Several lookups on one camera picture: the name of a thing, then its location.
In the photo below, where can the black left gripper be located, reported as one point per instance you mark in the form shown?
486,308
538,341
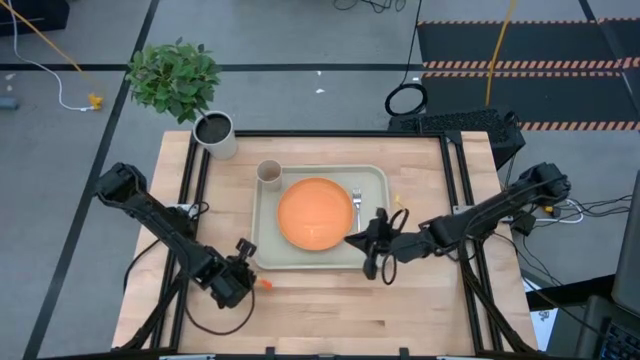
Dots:
230,280

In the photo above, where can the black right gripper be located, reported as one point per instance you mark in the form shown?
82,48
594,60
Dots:
377,242

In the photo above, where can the orange round plate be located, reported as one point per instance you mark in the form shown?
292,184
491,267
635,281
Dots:
315,214

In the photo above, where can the beige cup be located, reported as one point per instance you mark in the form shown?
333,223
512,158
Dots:
270,175

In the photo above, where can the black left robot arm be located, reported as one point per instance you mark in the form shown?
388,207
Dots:
160,225

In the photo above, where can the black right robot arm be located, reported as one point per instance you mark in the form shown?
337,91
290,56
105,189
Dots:
480,217

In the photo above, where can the beige rectangular tray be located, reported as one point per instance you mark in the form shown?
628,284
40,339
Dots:
270,250

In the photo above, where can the white plant pot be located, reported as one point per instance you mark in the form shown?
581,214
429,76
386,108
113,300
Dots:
215,132

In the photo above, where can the white printed paper sheet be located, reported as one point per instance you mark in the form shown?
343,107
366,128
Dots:
542,327

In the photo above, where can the green leafy plant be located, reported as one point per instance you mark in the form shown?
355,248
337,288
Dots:
172,77

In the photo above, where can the black hazard-striped floor mat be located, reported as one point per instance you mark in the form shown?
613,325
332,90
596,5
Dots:
525,45

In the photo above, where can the grey monitor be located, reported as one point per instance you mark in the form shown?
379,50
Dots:
629,250

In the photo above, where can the black keyboard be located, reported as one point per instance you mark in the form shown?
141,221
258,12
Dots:
622,342

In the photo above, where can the small grey floor object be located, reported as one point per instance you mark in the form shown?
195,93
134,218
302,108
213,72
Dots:
8,104

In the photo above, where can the black box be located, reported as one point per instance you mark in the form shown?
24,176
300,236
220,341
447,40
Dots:
30,15

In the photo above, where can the black aluminium table frame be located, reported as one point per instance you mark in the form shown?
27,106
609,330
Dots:
340,133

